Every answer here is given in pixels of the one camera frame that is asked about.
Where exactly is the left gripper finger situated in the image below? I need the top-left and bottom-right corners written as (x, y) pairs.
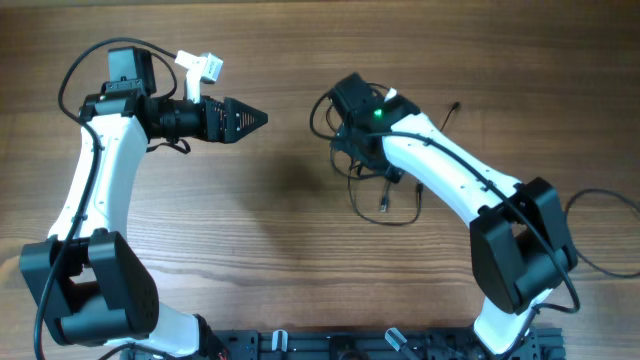
top-left (223, 118), bottom-right (266, 144)
top-left (224, 97), bottom-right (268, 122)

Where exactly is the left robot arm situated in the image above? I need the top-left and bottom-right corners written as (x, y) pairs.
top-left (19, 37), bottom-right (268, 359)

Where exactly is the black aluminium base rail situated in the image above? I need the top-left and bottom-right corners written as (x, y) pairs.
top-left (119, 327), bottom-right (566, 360)

